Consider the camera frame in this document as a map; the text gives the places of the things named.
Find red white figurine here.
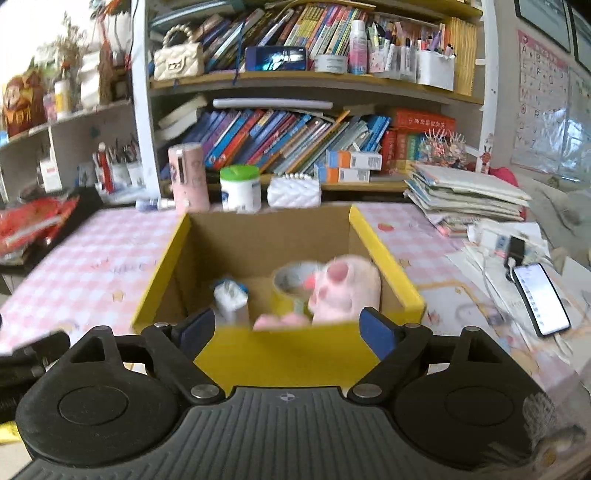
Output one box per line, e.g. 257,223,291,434
96,142,114,194

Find stack of papers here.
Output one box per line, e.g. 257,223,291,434
404,164,531,237

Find white jar green lid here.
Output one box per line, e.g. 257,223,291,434
219,165,262,213

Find white quilted pouch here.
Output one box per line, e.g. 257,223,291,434
266,173,322,209

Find white charger plug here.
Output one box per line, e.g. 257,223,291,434
213,279,250,327

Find orange white medicine boxes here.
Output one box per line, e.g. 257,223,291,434
315,150,383,184

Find pink checkered tablecloth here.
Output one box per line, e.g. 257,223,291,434
1,203,590,402

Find red plastic bag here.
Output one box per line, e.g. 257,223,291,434
1,196,79,257

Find pink cylindrical humidifier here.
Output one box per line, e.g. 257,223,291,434
168,143,211,212

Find row of leaning books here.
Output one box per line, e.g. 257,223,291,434
154,108,456,175

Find white pearl handbag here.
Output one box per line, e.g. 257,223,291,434
153,24,204,81

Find black electronic keyboard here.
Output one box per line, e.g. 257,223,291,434
1,187,103,276

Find tape roll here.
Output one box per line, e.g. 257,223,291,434
270,261,324,317

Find large pink plush toy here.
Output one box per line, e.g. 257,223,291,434
304,255,382,325

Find yellow cardboard box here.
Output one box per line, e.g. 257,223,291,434
132,205,426,391

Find white bookshelf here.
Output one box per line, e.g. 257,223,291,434
1,1,495,204

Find clear spray bottle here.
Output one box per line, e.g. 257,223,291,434
135,198,175,212

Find smartphone with lit screen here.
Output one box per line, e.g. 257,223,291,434
512,263,572,338

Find white pen holder cups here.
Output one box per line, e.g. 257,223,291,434
94,162,144,193

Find small pink plush chick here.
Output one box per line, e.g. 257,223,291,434
252,312,311,331

